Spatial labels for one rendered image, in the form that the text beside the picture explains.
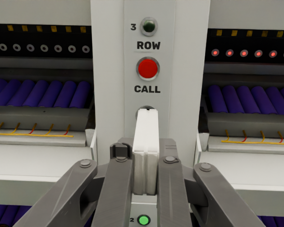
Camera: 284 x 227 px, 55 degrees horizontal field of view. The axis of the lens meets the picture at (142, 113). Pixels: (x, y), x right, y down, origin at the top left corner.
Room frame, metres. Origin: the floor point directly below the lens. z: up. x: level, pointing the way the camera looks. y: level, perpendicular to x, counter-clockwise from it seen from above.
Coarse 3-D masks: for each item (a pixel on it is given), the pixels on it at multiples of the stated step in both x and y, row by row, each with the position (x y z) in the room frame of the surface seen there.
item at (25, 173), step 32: (0, 64) 0.41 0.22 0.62; (32, 64) 0.41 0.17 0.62; (64, 64) 0.41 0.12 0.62; (0, 128) 0.31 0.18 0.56; (0, 160) 0.26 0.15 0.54; (32, 160) 0.26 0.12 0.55; (64, 160) 0.26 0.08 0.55; (96, 160) 0.23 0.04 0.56; (0, 192) 0.24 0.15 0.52; (32, 192) 0.24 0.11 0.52
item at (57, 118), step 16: (0, 112) 0.31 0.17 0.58; (16, 112) 0.31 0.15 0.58; (32, 112) 0.31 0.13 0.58; (48, 112) 0.31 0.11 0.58; (64, 112) 0.31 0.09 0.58; (80, 112) 0.31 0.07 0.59; (16, 128) 0.29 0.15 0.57; (32, 128) 0.29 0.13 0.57; (48, 128) 0.31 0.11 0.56; (64, 128) 0.31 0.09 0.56; (80, 128) 0.30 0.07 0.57
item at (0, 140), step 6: (0, 138) 0.29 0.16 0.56; (6, 138) 0.29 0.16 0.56; (12, 138) 0.29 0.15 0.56; (18, 138) 0.29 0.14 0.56; (24, 138) 0.29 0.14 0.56; (30, 138) 0.29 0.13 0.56; (36, 138) 0.29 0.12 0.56; (12, 144) 0.28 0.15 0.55; (18, 144) 0.28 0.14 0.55; (24, 144) 0.28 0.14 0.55; (30, 144) 0.28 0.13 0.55; (36, 144) 0.28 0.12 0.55; (42, 144) 0.28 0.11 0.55; (48, 144) 0.28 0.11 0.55; (54, 144) 0.28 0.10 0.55; (60, 144) 0.28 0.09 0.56; (66, 144) 0.28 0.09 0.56; (72, 144) 0.28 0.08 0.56; (78, 144) 0.28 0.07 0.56; (84, 144) 0.28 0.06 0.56
